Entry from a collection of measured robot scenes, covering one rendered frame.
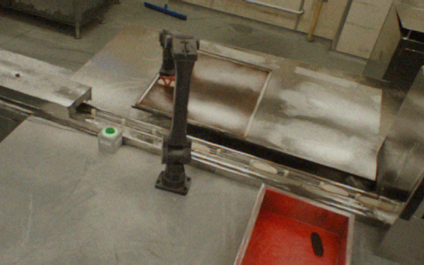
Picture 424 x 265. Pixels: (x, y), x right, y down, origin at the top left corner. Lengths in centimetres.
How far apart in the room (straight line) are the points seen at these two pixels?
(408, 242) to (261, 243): 47
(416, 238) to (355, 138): 55
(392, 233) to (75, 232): 100
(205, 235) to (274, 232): 24
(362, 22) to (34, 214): 412
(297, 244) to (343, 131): 63
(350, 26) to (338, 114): 304
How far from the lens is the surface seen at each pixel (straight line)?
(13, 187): 154
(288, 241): 142
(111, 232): 136
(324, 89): 203
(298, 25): 525
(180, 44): 130
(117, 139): 160
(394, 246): 149
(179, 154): 140
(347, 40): 495
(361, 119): 194
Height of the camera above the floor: 188
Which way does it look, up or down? 36 degrees down
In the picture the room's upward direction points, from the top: 10 degrees clockwise
